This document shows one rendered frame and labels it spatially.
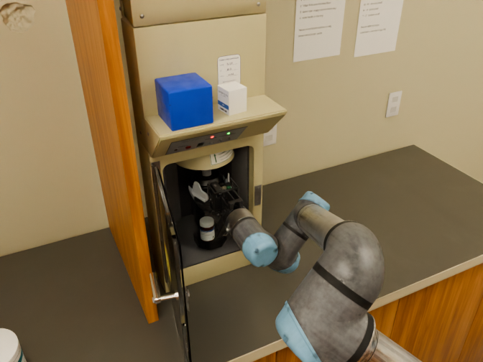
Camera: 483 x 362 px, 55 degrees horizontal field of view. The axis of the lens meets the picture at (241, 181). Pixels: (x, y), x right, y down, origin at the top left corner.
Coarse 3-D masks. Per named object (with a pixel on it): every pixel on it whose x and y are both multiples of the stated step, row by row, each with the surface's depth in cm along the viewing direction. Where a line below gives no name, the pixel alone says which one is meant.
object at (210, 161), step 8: (224, 152) 127; (232, 152) 131; (184, 160) 125; (192, 160) 124; (200, 160) 124; (208, 160) 124; (216, 160) 125; (224, 160) 127; (192, 168) 125; (200, 168) 124; (208, 168) 125
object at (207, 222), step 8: (224, 176) 134; (192, 184) 131; (200, 208) 134; (200, 216) 136; (208, 216) 135; (216, 216) 136; (200, 224) 137; (208, 224) 137; (216, 224) 137; (200, 232) 139; (208, 232) 138; (208, 240) 140; (216, 240) 140
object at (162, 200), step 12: (156, 168) 111; (156, 180) 110; (168, 216) 94; (168, 228) 94; (168, 240) 100; (168, 252) 106; (168, 276) 122; (168, 288) 131; (180, 288) 95; (180, 300) 96; (180, 312) 98; (180, 324) 103; (180, 336) 110
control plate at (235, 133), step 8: (240, 128) 110; (200, 136) 106; (208, 136) 108; (216, 136) 110; (224, 136) 113; (232, 136) 115; (176, 144) 106; (184, 144) 108; (192, 144) 110; (208, 144) 115; (168, 152) 110
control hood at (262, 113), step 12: (264, 96) 118; (216, 108) 111; (252, 108) 111; (264, 108) 111; (276, 108) 111; (144, 120) 108; (156, 120) 106; (216, 120) 106; (228, 120) 106; (240, 120) 106; (252, 120) 108; (264, 120) 110; (276, 120) 114; (156, 132) 101; (168, 132) 100; (180, 132) 101; (192, 132) 102; (204, 132) 104; (216, 132) 107; (252, 132) 118; (264, 132) 121; (156, 144) 103; (168, 144) 104; (156, 156) 110
